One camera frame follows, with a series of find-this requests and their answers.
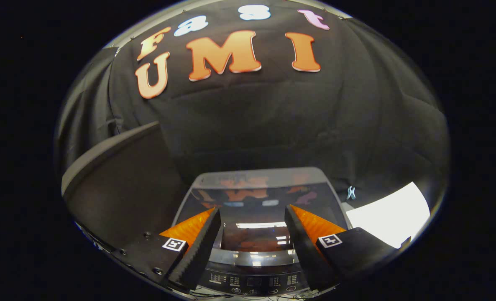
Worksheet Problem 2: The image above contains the grey washing machine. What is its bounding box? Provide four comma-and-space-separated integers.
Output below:
171, 167, 351, 299

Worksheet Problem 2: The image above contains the dark glass washing machine lid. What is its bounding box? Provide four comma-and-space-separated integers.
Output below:
174, 167, 348, 266

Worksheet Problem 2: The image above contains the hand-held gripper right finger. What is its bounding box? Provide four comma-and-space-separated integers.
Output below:
284, 204, 412, 291

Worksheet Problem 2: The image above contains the white paper sheet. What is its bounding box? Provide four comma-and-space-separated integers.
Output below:
345, 182, 430, 249

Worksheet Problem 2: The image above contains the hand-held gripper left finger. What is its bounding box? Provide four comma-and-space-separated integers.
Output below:
118, 207, 222, 293

